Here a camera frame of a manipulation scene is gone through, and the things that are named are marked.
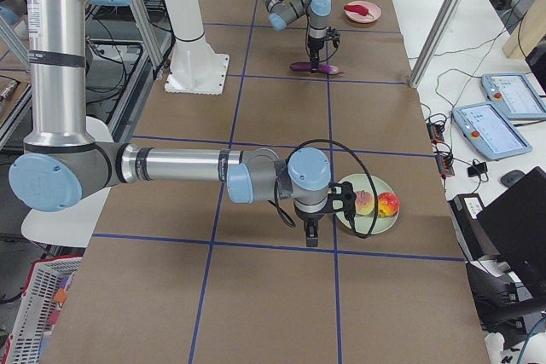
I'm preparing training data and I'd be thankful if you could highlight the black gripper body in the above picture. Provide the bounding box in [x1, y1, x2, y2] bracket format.
[294, 207, 325, 232]
[307, 38, 325, 55]

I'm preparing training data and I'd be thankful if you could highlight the purple eggplant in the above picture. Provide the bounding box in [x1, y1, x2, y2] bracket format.
[289, 61, 344, 76]

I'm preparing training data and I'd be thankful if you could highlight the red chili pepper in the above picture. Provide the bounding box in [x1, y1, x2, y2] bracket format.
[344, 4, 374, 20]

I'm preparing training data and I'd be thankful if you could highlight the yellow pink peach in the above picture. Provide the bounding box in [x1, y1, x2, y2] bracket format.
[355, 190, 375, 216]

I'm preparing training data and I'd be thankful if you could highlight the light green plate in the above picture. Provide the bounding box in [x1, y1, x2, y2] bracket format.
[334, 173, 401, 236]

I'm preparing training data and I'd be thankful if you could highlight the pink plate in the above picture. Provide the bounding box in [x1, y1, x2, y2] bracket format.
[344, 1, 382, 24]

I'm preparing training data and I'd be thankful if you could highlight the near teach pendant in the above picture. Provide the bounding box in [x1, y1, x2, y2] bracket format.
[452, 102, 532, 160]

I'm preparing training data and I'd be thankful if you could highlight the teach pendant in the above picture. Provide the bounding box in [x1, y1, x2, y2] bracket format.
[481, 73, 545, 120]
[452, 102, 532, 160]

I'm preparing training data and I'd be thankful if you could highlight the far teach pendant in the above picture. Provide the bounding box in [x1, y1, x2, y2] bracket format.
[481, 73, 545, 120]

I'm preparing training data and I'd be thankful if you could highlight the black laptop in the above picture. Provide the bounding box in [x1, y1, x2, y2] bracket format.
[478, 166, 545, 295]

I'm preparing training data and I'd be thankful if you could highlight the black computer mouse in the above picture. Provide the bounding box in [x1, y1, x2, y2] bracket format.
[500, 170, 525, 188]

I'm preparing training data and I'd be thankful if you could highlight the white chair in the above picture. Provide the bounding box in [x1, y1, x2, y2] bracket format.
[21, 117, 113, 248]

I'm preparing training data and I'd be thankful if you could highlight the white plastic basket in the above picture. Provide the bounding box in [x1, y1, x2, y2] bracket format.
[2, 255, 82, 363]

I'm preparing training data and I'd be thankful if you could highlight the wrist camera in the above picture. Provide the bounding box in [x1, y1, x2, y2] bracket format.
[325, 27, 340, 49]
[326, 182, 356, 225]

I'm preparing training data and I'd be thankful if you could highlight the aluminium frame post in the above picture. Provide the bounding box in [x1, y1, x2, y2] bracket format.
[409, 0, 461, 89]

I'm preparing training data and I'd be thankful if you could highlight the white camera stand base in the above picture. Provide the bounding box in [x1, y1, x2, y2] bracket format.
[164, 0, 229, 95]

